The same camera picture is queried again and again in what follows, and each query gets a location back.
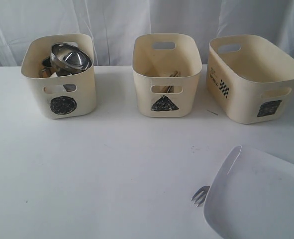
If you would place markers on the cream bin with circle mark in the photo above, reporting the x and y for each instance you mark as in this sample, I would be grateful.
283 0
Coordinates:
49 94

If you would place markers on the cream bin with triangle mark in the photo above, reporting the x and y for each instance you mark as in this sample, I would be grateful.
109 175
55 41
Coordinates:
155 58

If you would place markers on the stainless steel bowl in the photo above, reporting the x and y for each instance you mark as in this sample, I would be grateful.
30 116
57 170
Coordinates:
69 58

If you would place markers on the white background curtain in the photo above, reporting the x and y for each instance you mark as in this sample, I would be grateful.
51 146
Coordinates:
114 25

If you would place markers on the steel mug with wire handle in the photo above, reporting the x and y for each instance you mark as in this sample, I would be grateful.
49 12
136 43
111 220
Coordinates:
69 87

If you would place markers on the steel fork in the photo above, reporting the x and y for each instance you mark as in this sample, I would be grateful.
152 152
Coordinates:
199 197

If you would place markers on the cream bin with square mark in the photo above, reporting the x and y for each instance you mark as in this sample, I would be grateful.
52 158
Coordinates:
250 78

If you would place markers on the white rectangular plate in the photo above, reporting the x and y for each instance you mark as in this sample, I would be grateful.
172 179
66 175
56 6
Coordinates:
252 197

